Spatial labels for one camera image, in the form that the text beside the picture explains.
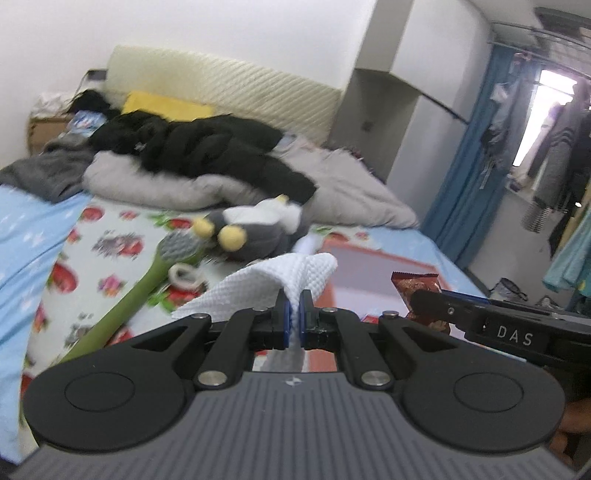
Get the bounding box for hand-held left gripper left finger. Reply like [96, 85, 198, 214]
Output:
[111, 288, 293, 389]

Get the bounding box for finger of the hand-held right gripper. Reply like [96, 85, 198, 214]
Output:
[409, 287, 493, 341]

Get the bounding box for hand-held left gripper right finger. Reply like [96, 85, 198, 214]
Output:
[299, 288, 446, 392]

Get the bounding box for red snack packet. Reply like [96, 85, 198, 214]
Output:
[391, 271, 452, 335]

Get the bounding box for white paper towel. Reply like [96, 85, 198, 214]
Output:
[172, 252, 339, 320]

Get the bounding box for person's right hand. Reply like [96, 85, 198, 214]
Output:
[555, 399, 591, 468]

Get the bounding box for grey bag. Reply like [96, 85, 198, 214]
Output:
[489, 277, 530, 304]

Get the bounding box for teal hanging garment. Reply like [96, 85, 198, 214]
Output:
[542, 216, 591, 297]

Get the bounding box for grey plush toy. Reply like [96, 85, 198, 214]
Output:
[191, 195, 315, 267]

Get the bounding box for light grey duvet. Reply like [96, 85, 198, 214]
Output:
[83, 134, 421, 230]

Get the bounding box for blue curtain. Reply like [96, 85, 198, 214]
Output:
[422, 44, 525, 274]

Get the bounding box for fruit printed bed sheet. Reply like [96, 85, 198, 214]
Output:
[18, 205, 384, 462]

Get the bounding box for hanging dark clothes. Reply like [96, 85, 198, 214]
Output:
[521, 78, 591, 243]

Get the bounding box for black jacket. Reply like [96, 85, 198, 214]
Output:
[89, 111, 319, 205]

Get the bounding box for cream padded headboard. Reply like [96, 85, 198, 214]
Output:
[107, 45, 344, 148]

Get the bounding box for yellow pillow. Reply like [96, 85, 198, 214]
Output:
[121, 91, 217, 122]

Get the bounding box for dark grey blanket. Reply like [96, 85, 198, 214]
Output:
[0, 138, 100, 205]

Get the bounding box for blue plastic packet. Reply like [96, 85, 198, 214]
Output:
[69, 111, 110, 136]

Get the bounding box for black cloth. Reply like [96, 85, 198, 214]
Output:
[69, 90, 122, 116]

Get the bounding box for small brown cardboard box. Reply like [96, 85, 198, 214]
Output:
[28, 115, 75, 156]

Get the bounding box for green long-handled brush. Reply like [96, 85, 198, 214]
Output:
[58, 229, 209, 366]

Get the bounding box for metal curtain rail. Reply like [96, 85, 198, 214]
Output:
[489, 7, 591, 51]

